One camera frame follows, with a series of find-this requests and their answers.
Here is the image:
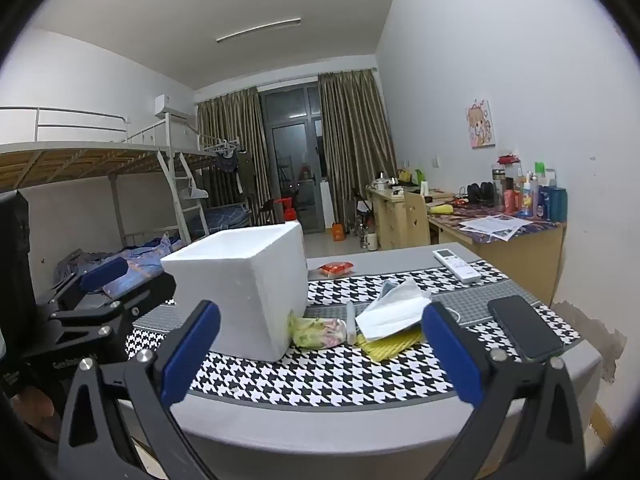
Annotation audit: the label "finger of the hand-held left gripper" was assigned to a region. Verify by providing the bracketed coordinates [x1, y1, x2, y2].
[47, 257, 130, 311]
[35, 272, 178, 366]

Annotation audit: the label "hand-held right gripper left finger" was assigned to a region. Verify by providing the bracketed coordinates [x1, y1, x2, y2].
[57, 300, 222, 480]

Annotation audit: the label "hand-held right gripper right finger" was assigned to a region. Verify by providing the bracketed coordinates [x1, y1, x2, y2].
[421, 301, 587, 480]

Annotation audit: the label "yellow foam mesh net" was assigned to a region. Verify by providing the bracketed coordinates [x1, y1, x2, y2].
[356, 327, 425, 363]

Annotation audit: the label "blue face mask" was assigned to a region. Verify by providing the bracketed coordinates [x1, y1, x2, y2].
[354, 277, 462, 343]

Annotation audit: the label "white foam box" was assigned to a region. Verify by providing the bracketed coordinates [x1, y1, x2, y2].
[160, 221, 310, 362]

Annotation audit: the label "person's left hand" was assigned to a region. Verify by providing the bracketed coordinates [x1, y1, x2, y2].
[10, 389, 63, 442]

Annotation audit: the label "blue plaid quilt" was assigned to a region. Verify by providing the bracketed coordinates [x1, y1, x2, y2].
[52, 232, 186, 306]

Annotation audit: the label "black smartphone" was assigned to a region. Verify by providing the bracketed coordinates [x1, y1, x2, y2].
[486, 295, 566, 363]

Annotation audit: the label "white remote control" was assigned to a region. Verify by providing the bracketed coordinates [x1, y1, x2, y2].
[433, 247, 482, 282]

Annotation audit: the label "white metal bunk bed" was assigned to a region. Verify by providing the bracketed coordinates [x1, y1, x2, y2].
[0, 106, 256, 281]

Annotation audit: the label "wooden desk with mat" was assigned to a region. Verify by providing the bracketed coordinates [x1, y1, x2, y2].
[427, 202, 568, 306]

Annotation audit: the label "white hanging cloth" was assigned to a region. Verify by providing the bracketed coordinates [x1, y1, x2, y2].
[172, 175, 208, 201]

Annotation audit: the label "wooden smiley chair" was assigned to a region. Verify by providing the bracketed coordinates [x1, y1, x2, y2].
[402, 191, 432, 250]

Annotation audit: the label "blue checked mattress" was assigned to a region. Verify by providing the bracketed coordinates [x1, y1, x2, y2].
[202, 205, 253, 233]

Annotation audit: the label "printed papers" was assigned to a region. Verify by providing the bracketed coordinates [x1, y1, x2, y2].
[459, 214, 535, 241]

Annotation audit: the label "red snack packet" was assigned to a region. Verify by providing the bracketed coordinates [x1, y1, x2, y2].
[317, 261, 355, 278]

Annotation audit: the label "wooden desk with drawers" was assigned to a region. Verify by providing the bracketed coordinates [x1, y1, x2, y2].
[365, 183, 431, 252]

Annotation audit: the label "dark patterned desk mat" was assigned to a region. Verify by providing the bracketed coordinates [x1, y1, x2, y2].
[427, 205, 566, 243]

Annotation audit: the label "black headphones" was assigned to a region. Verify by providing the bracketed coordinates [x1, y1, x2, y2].
[466, 181, 497, 206]

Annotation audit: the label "red pump bottle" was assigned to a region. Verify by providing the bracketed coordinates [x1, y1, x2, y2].
[274, 197, 300, 226]

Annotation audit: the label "dark hanging clothes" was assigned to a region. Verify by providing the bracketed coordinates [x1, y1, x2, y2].
[212, 150, 256, 196]

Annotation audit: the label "row of toiletry bottles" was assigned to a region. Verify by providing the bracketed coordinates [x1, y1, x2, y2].
[490, 152, 568, 223]

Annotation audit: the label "white air conditioner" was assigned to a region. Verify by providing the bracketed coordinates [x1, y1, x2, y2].
[154, 94, 197, 120]

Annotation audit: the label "brown curtain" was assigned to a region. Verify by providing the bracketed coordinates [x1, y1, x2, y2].
[318, 69, 398, 233]
[196, 86, 265, 211]

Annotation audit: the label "glass balcony door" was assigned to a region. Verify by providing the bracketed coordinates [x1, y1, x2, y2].
[260, 85, 333, 235]

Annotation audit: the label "ceiling tube light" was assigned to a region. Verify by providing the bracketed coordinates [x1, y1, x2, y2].
[216, 18, 302, 44]

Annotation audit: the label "cartoon wall picture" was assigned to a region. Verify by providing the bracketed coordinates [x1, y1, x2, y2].
[465, 101, 497, 149]

